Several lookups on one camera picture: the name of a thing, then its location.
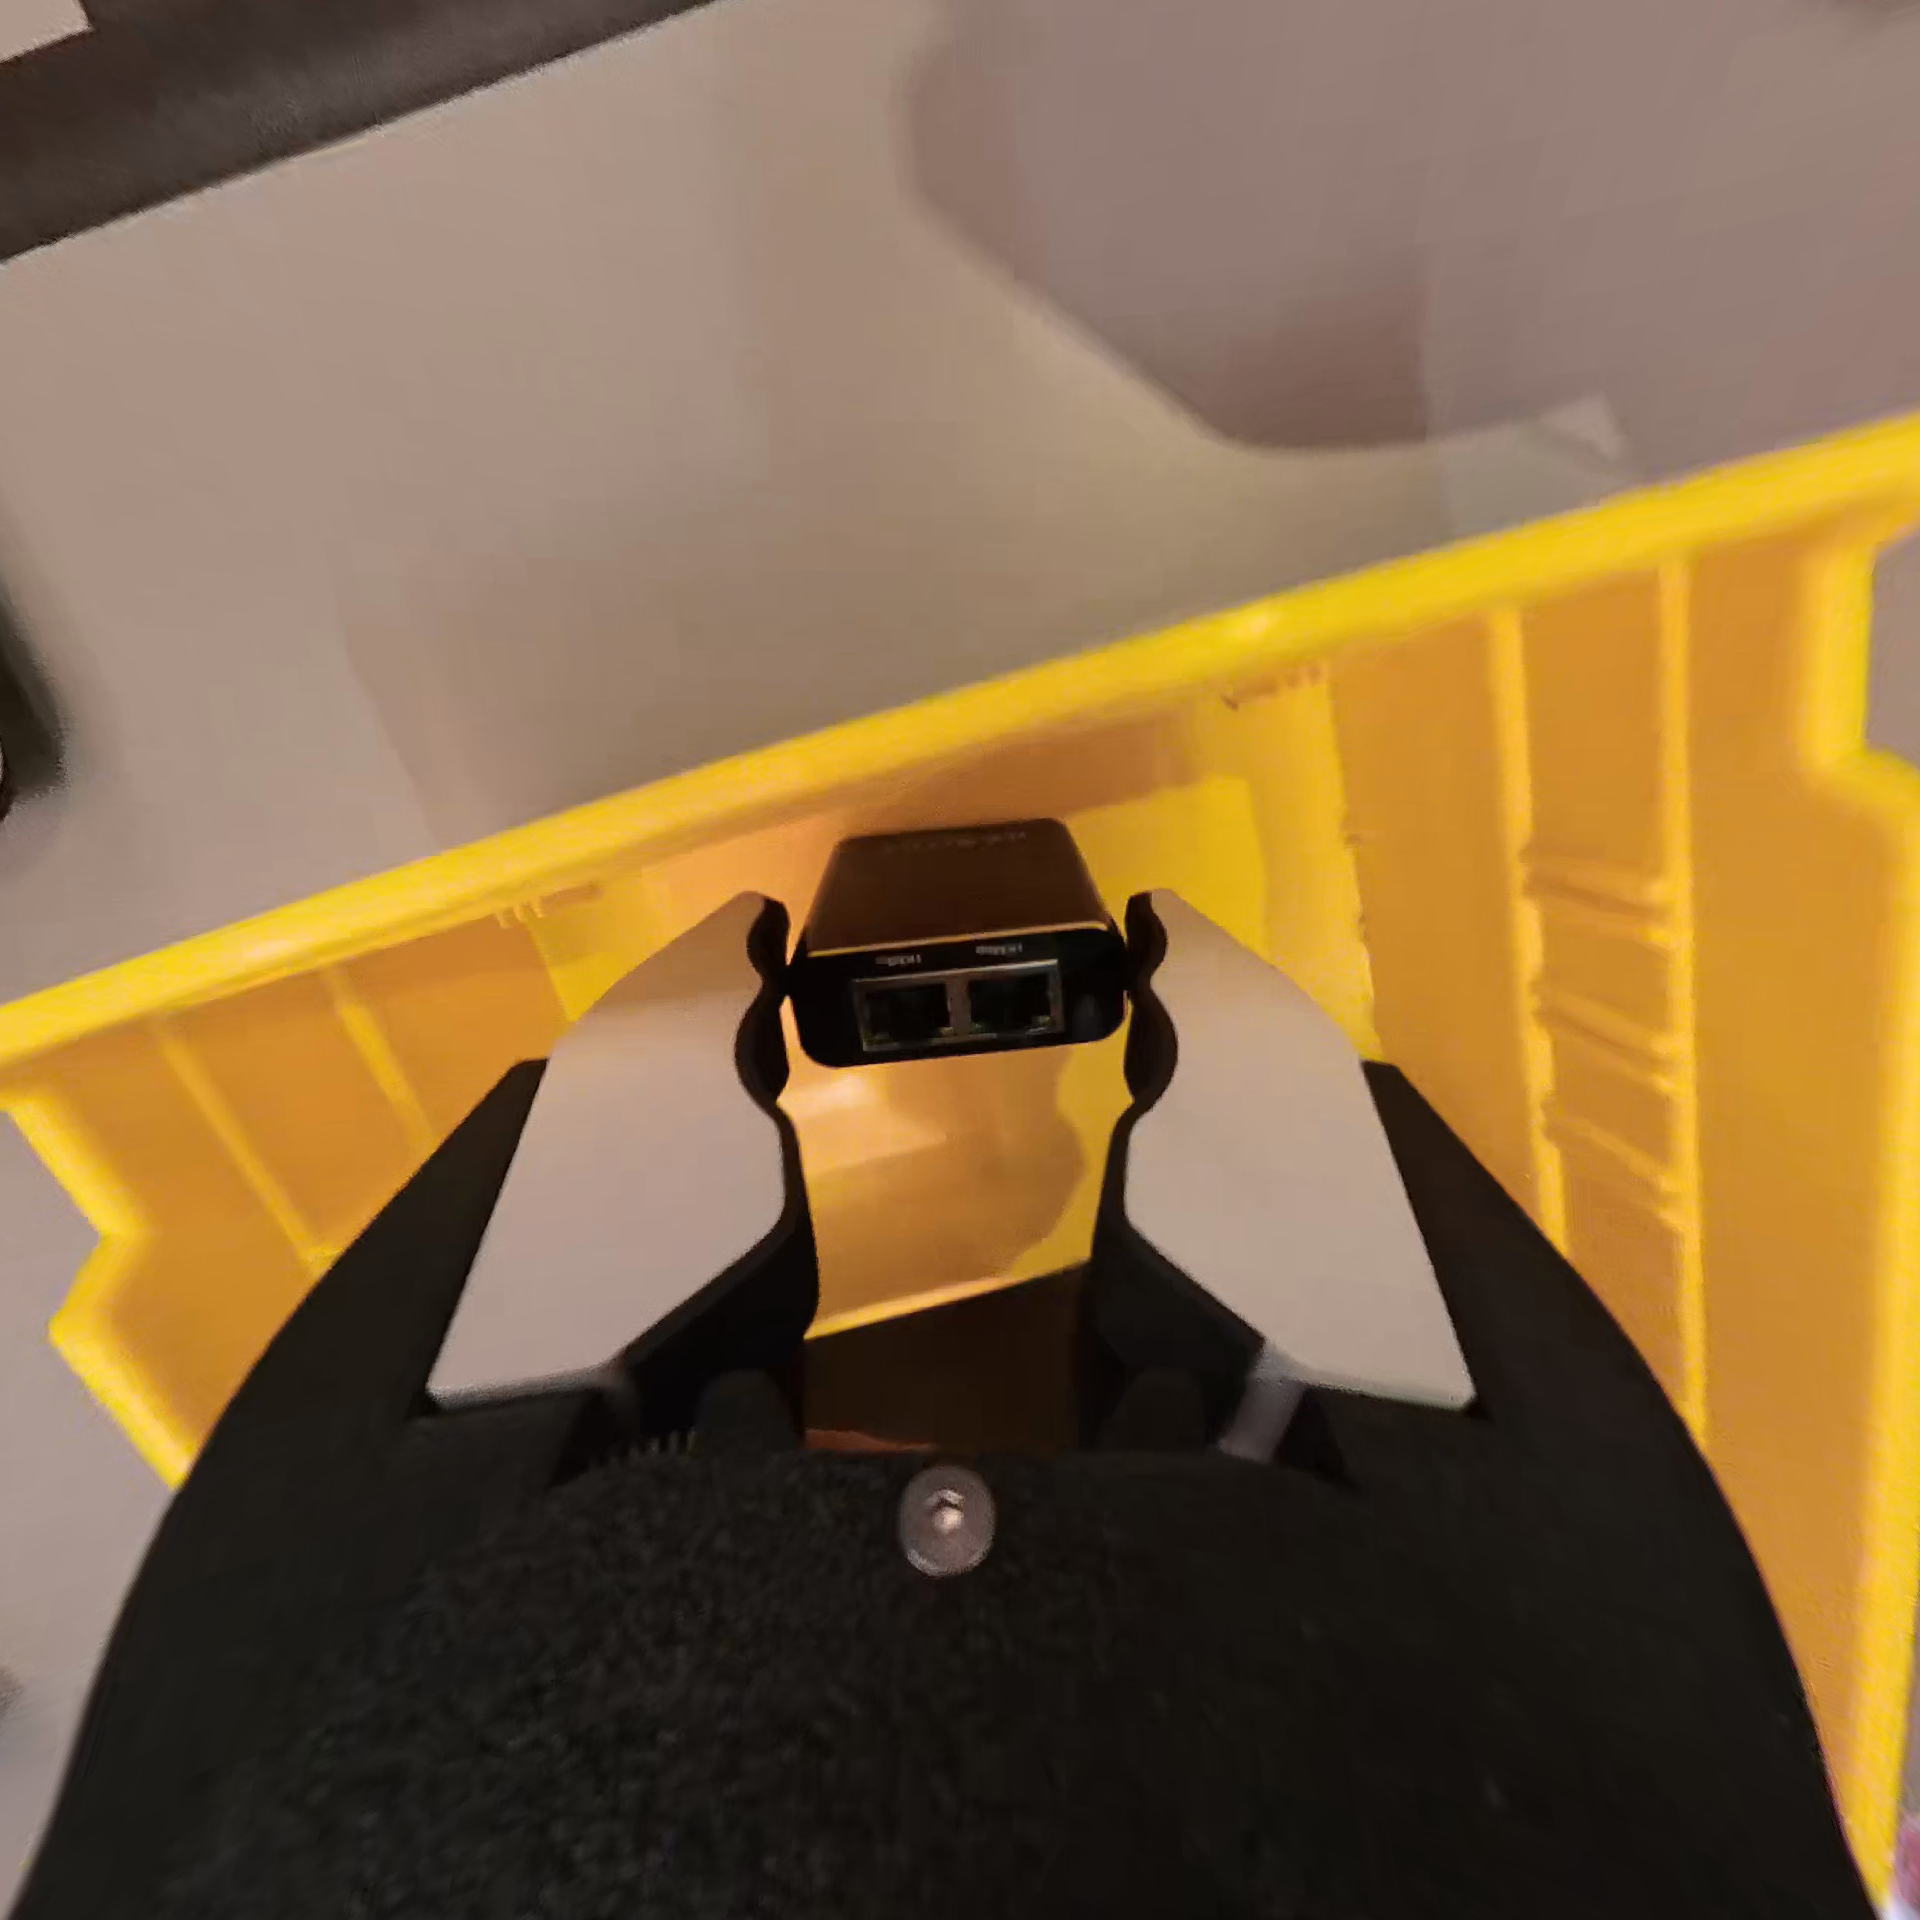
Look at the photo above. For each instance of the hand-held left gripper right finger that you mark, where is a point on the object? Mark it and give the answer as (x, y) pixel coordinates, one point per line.
(1277, 1184)

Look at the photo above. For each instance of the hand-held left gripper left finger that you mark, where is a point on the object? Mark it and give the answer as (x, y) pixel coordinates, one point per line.
(630, 1184)

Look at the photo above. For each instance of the black ethernet adapter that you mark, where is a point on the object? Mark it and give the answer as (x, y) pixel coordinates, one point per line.
(961, 901)

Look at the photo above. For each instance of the yellow storage bin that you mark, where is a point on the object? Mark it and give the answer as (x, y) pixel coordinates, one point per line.
(1622, 901)

